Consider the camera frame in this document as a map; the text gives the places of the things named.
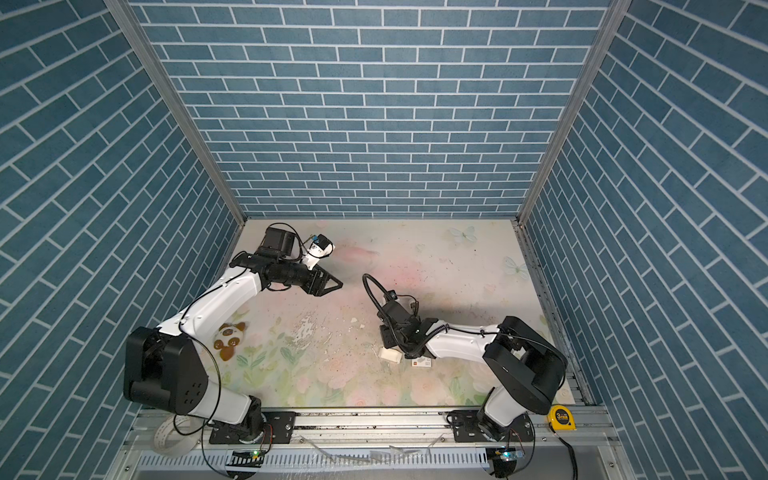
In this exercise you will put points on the clear tape roll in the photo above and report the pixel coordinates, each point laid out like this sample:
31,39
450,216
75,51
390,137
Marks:
177,436

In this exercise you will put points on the floral table mat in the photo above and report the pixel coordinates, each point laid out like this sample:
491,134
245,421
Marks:
296,350

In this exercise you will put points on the aluminium rail frame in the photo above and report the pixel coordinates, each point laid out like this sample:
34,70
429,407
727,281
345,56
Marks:
396,441

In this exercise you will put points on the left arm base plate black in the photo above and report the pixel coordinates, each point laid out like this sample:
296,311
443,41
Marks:
270,428

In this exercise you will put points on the yellow tape measure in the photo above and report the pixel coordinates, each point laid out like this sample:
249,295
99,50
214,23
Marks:
560,418

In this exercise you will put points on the white staple box sleeve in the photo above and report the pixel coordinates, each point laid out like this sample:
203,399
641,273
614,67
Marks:
421,362

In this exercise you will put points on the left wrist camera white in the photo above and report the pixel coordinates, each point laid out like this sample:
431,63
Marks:
316,248

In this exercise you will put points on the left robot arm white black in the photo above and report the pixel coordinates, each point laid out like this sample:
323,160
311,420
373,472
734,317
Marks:
163,367

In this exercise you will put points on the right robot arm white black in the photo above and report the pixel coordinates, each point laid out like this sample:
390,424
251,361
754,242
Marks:
529,368

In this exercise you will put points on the staple box tray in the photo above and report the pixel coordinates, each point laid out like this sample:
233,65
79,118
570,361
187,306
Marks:
390,355

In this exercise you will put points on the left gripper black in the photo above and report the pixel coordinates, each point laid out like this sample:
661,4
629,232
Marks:
324,290

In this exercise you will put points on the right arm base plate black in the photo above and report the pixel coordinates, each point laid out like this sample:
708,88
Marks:
469,426

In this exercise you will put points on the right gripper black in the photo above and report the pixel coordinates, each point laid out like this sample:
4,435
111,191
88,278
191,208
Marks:
384,333

